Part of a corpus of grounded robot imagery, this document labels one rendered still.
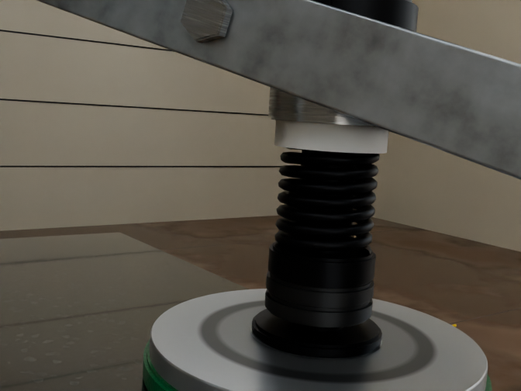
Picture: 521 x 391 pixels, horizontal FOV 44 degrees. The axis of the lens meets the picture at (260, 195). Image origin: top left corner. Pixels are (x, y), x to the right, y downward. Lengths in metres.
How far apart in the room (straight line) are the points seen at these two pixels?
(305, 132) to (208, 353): 0.14
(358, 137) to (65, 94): 5.02
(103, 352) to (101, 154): 5.04
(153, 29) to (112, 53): 5.11
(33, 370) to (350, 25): 0.28
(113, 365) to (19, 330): 0.10
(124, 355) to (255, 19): 0.24
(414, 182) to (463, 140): 6.16
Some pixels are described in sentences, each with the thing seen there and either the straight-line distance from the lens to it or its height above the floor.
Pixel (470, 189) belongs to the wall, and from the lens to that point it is 6.08.
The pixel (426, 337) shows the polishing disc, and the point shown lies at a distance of 0.45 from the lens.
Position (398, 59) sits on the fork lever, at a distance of 0.34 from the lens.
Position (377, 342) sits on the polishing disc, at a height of 0.90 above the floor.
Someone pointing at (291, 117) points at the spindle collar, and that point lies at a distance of 0.38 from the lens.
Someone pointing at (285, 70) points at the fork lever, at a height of 1.06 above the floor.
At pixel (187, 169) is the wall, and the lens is 5.84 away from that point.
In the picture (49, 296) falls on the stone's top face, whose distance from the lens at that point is 0.59.
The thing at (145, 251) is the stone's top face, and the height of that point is 0.87.
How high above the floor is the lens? 1.03
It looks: 7 degrees down
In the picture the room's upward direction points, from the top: 4 degrees clockwise
